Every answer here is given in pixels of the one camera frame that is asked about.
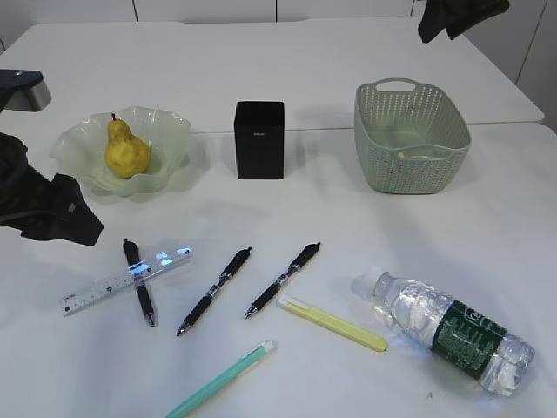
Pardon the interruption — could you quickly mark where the mint green pen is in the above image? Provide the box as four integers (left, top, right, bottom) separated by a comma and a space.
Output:
167, 340, 277, 418

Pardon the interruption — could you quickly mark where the black square pen holder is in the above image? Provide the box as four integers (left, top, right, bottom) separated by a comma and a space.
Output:
234, 101, 285, 179

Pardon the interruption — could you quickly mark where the grey-green woven plastic basket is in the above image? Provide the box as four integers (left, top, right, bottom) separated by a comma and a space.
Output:
354, 78, 471, 195

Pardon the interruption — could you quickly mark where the black gel pen middle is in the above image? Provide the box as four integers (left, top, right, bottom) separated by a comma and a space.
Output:
176, 247, 252, 337

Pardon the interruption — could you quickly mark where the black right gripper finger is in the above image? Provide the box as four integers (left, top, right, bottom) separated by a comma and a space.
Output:
446, 0, 509, 40
418, 0, 446, 43

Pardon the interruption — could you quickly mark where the yellow packaging paper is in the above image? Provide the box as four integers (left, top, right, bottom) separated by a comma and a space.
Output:
398, 145, 448, 160

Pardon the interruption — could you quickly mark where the black gel pen right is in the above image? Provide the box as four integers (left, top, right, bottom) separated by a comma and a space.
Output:
244, 242, 321, 319

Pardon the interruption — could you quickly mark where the clear plastic water bottle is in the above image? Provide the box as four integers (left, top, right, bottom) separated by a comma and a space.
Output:
351, 268, 534, 396

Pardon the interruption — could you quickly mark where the yellow utility knife pen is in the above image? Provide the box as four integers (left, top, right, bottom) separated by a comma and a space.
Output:
278, 294, 388, 352

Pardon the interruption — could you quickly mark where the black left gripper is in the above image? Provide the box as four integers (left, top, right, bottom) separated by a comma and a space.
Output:
1, 133, 104, 246

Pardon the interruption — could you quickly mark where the yellow pear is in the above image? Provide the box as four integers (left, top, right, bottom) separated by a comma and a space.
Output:
104, 113, 151, 179

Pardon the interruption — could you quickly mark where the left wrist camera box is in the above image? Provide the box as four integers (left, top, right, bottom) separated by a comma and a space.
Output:
0, 69, 51, 112

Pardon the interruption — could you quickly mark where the pale green glass plate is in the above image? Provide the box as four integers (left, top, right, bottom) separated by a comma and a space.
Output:
50, 106, 193, 197

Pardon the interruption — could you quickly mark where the black pen under ruler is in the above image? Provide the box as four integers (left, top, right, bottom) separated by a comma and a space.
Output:
123, 239, 156, 327

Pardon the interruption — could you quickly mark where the black gel pen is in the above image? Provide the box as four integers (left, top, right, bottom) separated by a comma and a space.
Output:
176, 247, 252, 337
244, 242, 321, 319

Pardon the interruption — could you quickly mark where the clear plastic ruler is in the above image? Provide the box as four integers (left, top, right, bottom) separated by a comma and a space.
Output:
60, 246, 193, 317

